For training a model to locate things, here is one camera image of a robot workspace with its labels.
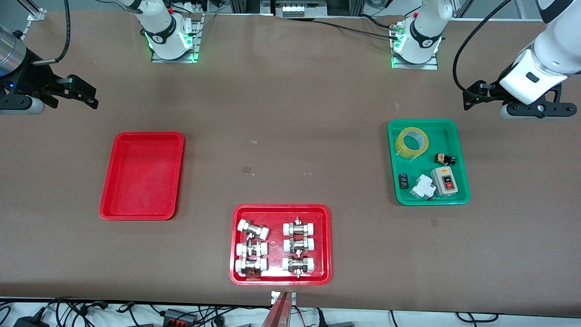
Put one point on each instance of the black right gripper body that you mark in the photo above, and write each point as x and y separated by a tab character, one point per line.
32	77

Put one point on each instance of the black cylindrical capacitor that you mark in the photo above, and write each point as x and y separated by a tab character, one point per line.
403	180

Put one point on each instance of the silver metal bracket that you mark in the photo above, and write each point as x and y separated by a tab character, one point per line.
273	297

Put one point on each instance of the red metal bar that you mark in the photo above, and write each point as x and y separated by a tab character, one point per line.
278	313

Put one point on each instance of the green plastic tray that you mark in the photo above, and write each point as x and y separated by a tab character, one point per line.
449	136

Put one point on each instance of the white circuit breaker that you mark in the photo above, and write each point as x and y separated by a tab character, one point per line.
423	187

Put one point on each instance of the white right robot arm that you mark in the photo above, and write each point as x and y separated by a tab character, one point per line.
163	27

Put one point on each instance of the red plastic tray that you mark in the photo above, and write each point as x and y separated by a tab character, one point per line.
143	177
277	245

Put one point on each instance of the silver aluminium profile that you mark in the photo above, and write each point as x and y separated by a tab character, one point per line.
32	11

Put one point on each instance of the white-capped metal pipe fitting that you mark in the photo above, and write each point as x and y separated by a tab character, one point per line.
252	249
298	228
253	229
298	265
298	245
251	266

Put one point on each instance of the yellow tape roll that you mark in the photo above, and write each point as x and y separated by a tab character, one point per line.
401	144

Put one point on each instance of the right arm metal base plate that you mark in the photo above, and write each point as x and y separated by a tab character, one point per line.
197	45

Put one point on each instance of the black push button switch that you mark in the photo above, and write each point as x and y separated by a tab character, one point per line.
445	159

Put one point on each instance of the grey on-off switch box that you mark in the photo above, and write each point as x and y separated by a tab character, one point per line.
445	180

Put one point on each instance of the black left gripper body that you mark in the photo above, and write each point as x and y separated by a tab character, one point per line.
491	93

